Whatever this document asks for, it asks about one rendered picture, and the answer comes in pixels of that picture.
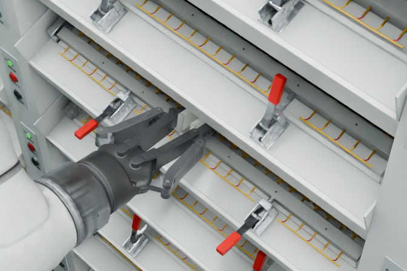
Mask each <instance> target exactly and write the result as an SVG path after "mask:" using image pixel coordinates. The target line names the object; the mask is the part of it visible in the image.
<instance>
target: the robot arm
mask: <svg viewBox="0 0 407 271"><path fill-rule="evenodd" d="M189 126H190V130H189V131H187V132H185V133H184V134H182V135H180V136H179V137H176V138H175V139H173V140H171V141H169V142H168V143H166V144H164V145H162V146H160V147H158V148H152V147H153V146H154V145H155V144H157V143H158V142H159V141H161V140H162V139H163V138H164V137H166V136H167V135H169V133H171V132H172V131H174V127H176V131H177V132H181V131H183V130H184V129H185V128H187V127H189ZM214 132H215V129H214V128H212V127H211V126H210V125H208V124H207V123H205V122H204V121H203V120H201V119H200V118H198V117H197V116H196V115H194V114H193V113H192V112H190V111H189V110H187V109H186V108H185V107H184V106H182V107H180V108H179V109H176V108H169V111H168V113H166V112H164V111H163V109H162V108H161V107H155V108H153V109H151V110H149V111H146V112H144V113H142V114H139V115H137V116H134V117H132V118H130V119H127V120H124V121H123V122H120V123H118V124H115V125H113V126H105V127H100V128H97V129H96V137H95V145H96V146H97V147H98V150H97V151H93V152H92V153H90V154H89V155H87V156H85V157H84V158H82V159H80V160H79V161H77V162H65V163H63V164H61V165H59V166H58V167H57V168H54V169H53V170H52V171H50V172H48V173H46V174H45V175H43V176H42V177H39V178H37V179H35V180H32V179H31V177H30V176H29V175H28V174H27V172H26V170H25V169H24V168H23V166H22V164H21V162H20V161H19V159H18V156H17V154H16V152H15V149H14V147H13V144H12V140H11V137H10V133H9V131H8V129H7V127H6V125H5V123H4V120H3V118H2V116H1V114H0V271H52V270H53V269H54V268H55V267H57V266H58V265H59V263H60V262H61V261H62V259H63V258H64V256H66V254H68V253H69V251H71V250H72V249H73V248H74V247H77V246H78V245H80V244H81V243H82V242H83V241H84V240H86V239H87V238H88V237H90V236H92V235H93V234H94V233H96V232H97V231H98V230H100V229H102V228H103V227H104V226H105V225H106V224H107V223H108V222H109V219H110V215H111V214H112V213H114V212H116V211H117V210H118V209H120V208H121V207H122V206H124V205H125V204H127V203H128V202H129V201H130V200H131V199H132V198H133V197H134V196H135V195H138V194H144V193H146V192H148V191H149V190H151V191H155V192H160V193H161V194H160V196H161V197H162V198H163V199H169V198H170V196H171V193H172V190H173V187H174V186H175V185H176V184H177V183H178V182H179V181H180V180H181V179H182V178H183V177H184V176H185V175H186V174H187V173H188V172H189V171H190V170H191V169H192V168H193V167H194V165H195V164H196V163H197V162H198V161H199V160H200V159H201V158H202V157H203V156H204V153H205V147H206V143H207V141H206V140H205V139H206V138H207V137H208V136H210V135H212V134H214ZM126 140H128V141H127V142H125V143H122V142H124V141H126ZM150 148H152V149H150ZM149 149H150V150H149ZM178 157H179V158H178ZM177 158H178V159H177ZM175 159H177V160H176V161H175V162H174V163H173V164H172V165H171V166H170V167H169V168H168V170H167V171H166V173H165V174H161V175H160V176H159V177H158V178H157V179H155V180H153V179H152V178H153V174H155V173H157V172H158V171H159V170H160V168H161V167H163V166H165V165H166V164H168V163H169V162H172V161H173V160H175Z"/></svg>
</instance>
